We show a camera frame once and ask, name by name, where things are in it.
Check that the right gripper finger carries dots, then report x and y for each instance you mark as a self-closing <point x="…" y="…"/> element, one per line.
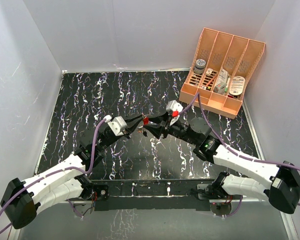
<point x="156" y="130"/>
<point x="159" y="119"/>

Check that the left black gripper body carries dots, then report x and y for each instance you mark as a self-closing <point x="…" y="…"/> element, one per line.
<point x="108" y="140"/>

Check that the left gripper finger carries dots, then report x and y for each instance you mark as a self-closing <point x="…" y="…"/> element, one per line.
<point x="132" y="129"/>
<point x="133" y="121"/>

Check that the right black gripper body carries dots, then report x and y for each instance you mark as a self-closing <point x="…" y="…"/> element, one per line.
<point x="177" y="129"/>

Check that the red key tag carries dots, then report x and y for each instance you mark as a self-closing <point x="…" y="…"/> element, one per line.
<point x="145" y="121"/>

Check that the bunch of small keys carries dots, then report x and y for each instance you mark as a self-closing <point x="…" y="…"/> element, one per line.
<point x="142" y="131"/>

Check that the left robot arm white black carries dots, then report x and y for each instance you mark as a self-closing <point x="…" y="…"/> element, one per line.
<point x="23" y="200"/>

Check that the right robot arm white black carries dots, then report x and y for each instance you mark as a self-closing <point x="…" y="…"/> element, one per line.
<point x="276" y="183"/>

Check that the black marble pattern mat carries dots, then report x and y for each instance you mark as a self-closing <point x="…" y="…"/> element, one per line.
<point x="85" y="98"/>

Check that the grey round jar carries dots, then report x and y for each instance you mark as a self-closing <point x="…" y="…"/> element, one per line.
<point x="199" y="67"/>

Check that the grey green small box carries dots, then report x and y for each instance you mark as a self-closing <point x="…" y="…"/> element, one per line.
<point x="220" y="88"/>

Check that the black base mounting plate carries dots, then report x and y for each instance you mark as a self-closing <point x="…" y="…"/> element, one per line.
<point x="166" y="194"/>

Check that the small white card box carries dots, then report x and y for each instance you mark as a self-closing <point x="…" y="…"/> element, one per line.
<point x="209" y="71"/>

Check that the orange pen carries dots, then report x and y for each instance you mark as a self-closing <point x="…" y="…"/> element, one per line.
<point x="208" y="81"/>

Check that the white paper packets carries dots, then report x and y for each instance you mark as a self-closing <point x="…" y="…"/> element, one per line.
<point x="223" y="76"/>

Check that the orange plastic file organizer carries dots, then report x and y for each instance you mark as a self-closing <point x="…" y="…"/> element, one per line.
<point x="222" y="67"/>

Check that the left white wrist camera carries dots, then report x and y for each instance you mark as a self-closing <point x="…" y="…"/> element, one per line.
<point x="116" y="124"/>

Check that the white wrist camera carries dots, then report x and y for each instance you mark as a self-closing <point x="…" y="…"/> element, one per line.
<point x="174" y="108"/>
<point x="116" y="124"/>

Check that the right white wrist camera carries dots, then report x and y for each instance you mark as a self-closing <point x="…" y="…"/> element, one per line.
<point x="174" y="108"/>

